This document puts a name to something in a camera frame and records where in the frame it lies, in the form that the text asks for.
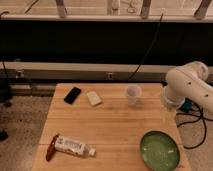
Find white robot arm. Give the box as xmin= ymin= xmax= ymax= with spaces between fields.
xmin=161 ymin=61 xmax=213 ymax=123

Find blue device on floor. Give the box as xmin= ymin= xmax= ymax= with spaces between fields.
xmin=180 ymin=99 xmax=192 ymax=113

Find clear plastic cup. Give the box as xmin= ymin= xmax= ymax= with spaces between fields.
xmin=125 ymin=84 xmax=142 ymax=106

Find white soap bar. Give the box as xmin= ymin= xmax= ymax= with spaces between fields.
xmin=87 ymin=91 xmax=102 ymax=106

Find black smartphone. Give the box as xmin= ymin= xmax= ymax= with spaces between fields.
xmin=64 ymin=87 xmax=81 ymax=104

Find red brown tool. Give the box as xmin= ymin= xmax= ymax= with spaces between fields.
xmin=46 ymin=134 xmax=59 ymax=161

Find dark object at left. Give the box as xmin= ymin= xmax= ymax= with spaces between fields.
xmin=0 ymin=79 xmax=12 ymax=107

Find black floor cables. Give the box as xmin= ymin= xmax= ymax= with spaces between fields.
xmin=175 ymin=101 xmax=213 ymax=150

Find black hanging cable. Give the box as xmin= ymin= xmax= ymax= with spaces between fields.
xmin=127 ymin=13 xmax=165 ymax=82

